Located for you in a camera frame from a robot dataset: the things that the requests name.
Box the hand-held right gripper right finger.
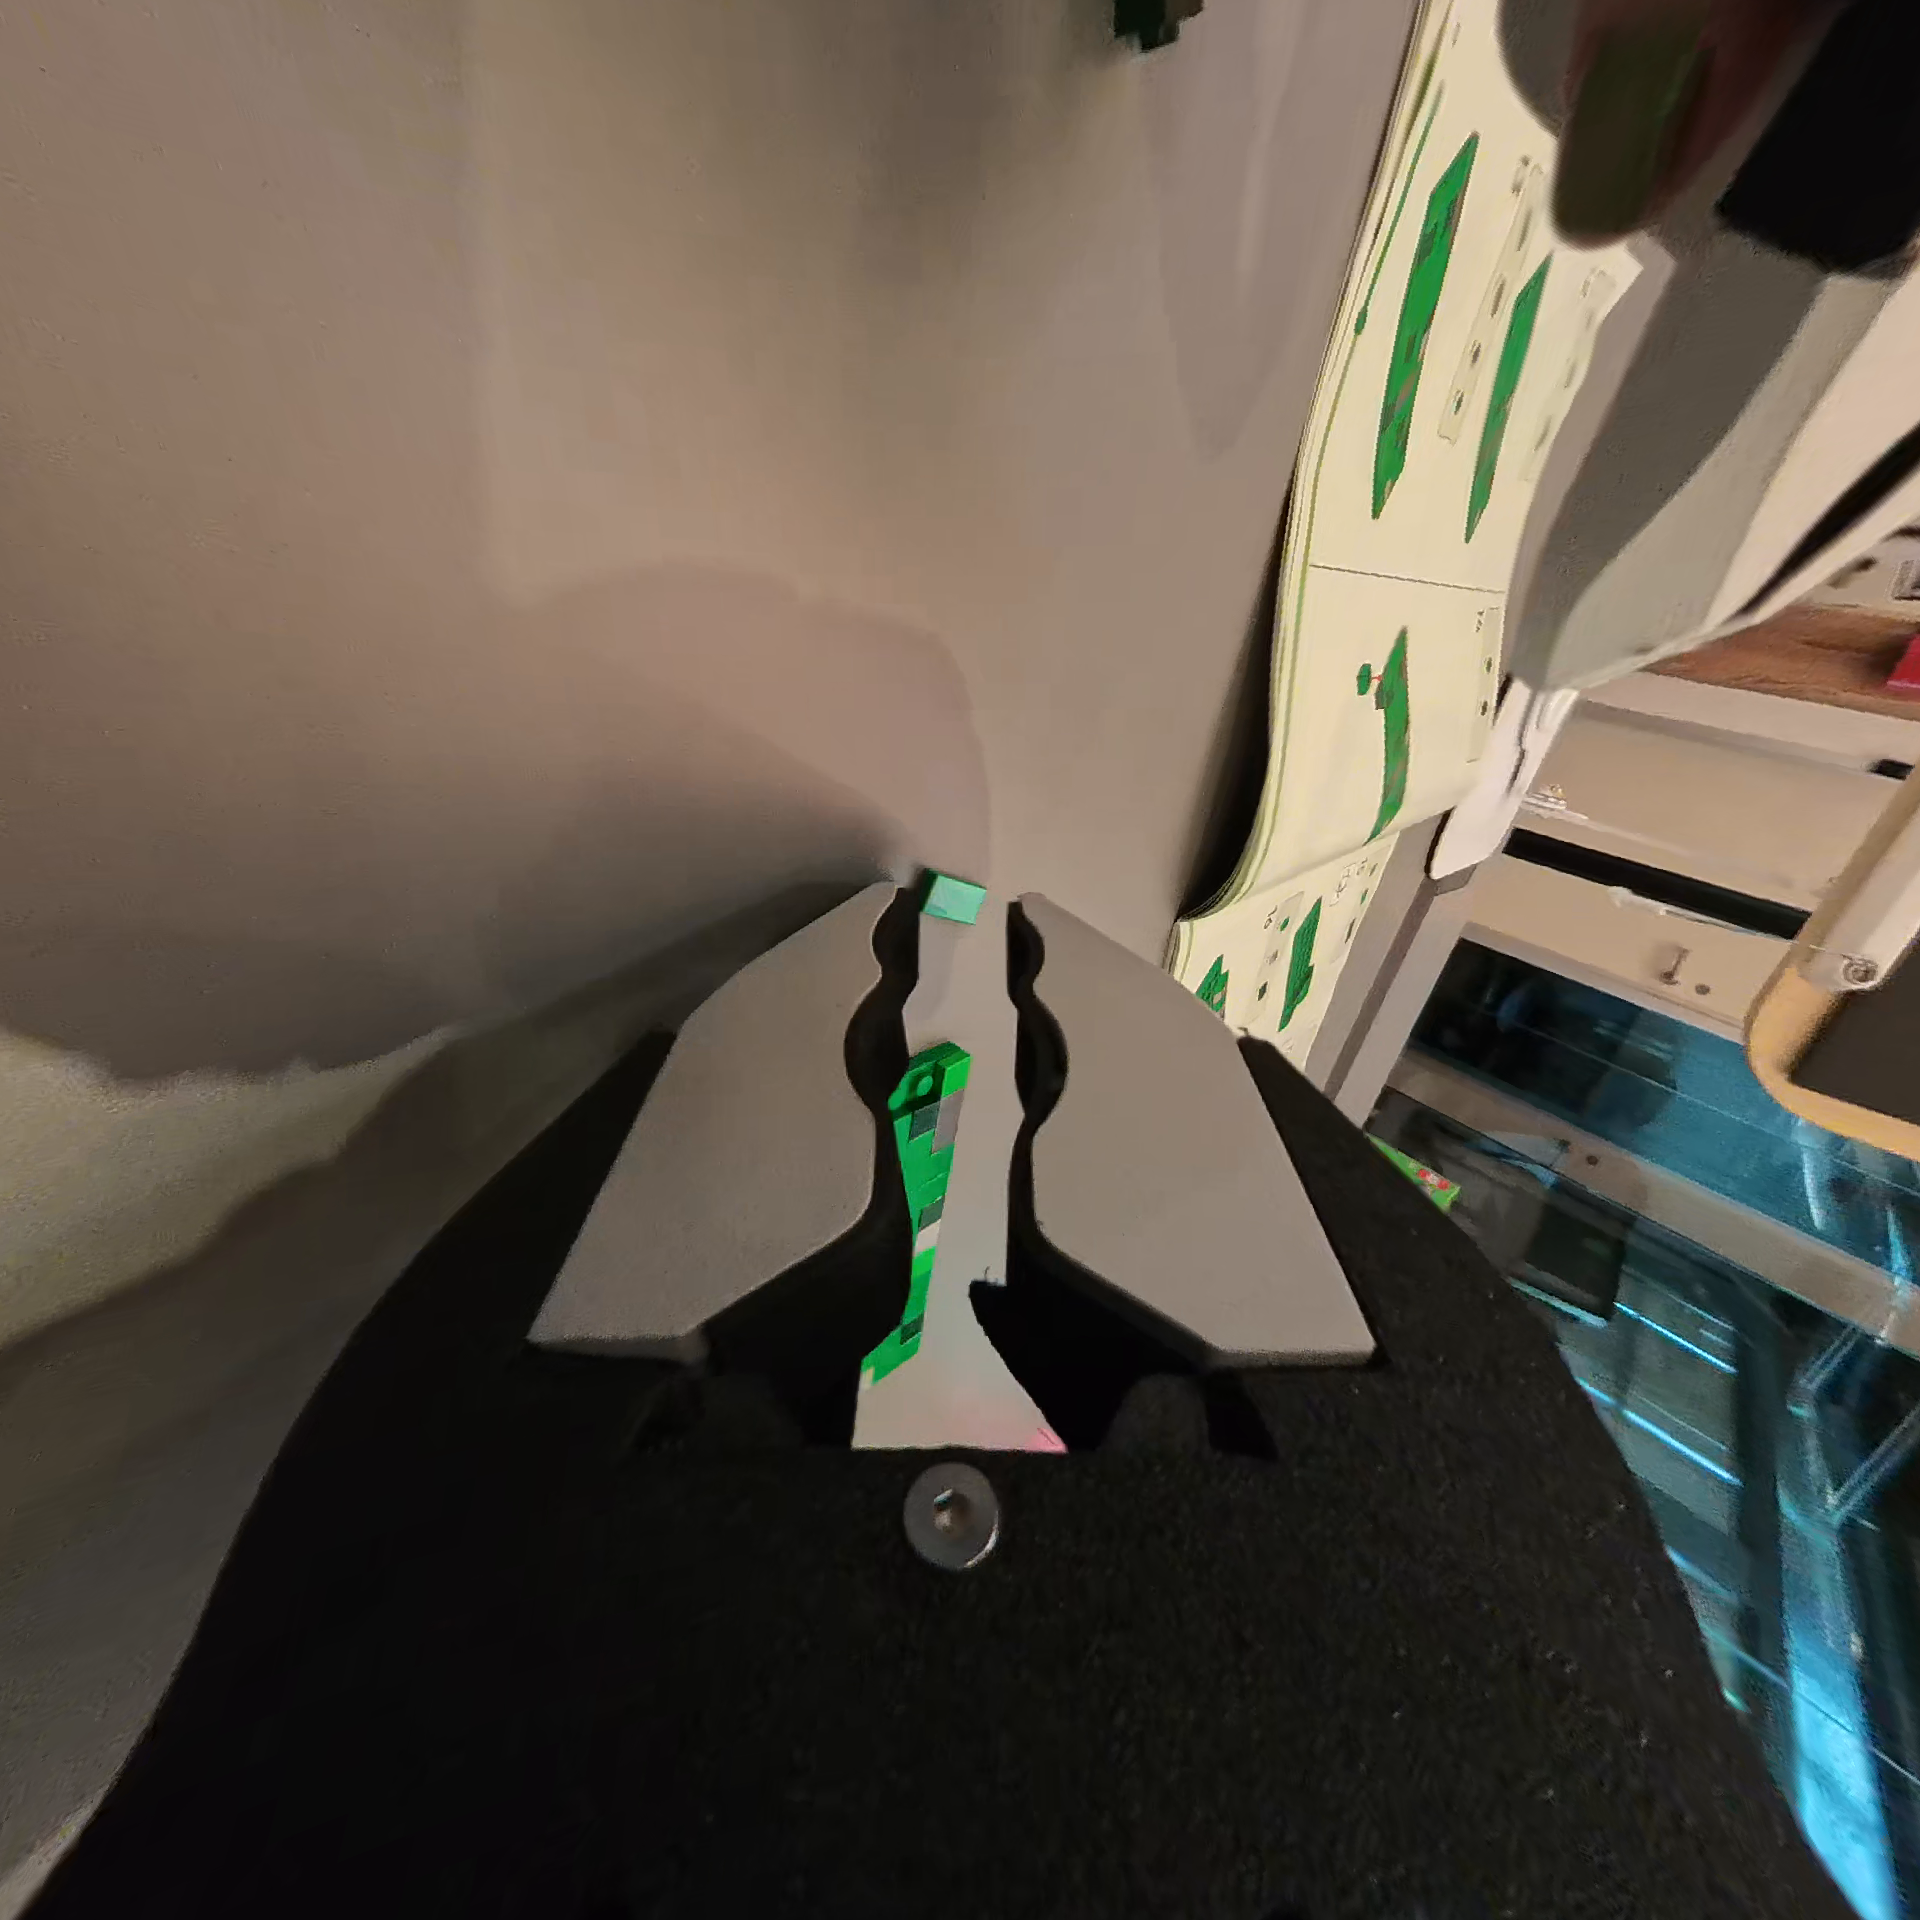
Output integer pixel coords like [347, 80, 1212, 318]
[969, 895, 1381, 1453]

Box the black desk divider panel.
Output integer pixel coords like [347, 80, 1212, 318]
[1743, 782, 1920, 1166]

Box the person's left hand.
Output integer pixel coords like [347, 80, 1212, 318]
[1552, 0, 1849, 250]

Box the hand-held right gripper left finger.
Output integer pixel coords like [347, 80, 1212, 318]
[524, 883, 921, 1453]

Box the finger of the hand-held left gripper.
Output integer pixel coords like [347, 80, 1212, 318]
[1746, 267, 1920, 609]
[1499, 225, 1897, 697]

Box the green brick plate assembly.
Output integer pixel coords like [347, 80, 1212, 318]
[858, 1037, 976, 1389]

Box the grey desk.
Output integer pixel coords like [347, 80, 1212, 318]
[0, 0, 1502, 1878]

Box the dark wooden table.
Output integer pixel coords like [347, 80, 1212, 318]
[1643, 602, 1920, 721]

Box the open instruction booklet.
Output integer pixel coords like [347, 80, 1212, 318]
[1164, 0, 1643, 1082]

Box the glass partition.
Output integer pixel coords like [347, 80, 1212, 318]
[1354, 938, 1920, 1920]

